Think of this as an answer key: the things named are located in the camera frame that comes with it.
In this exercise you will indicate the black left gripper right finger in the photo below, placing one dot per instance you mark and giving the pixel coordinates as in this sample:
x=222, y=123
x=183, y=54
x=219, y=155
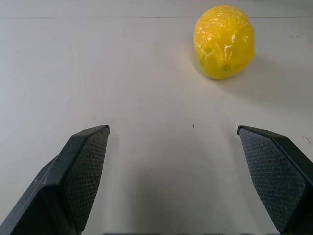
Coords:
x=274, y=176

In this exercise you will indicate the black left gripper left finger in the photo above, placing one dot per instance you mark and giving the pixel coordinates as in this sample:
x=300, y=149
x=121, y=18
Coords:
x=73, y=176

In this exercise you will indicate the yellow plastic-wrapped lemon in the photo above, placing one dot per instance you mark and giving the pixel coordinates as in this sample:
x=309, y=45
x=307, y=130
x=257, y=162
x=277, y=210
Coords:
x=223, y=42

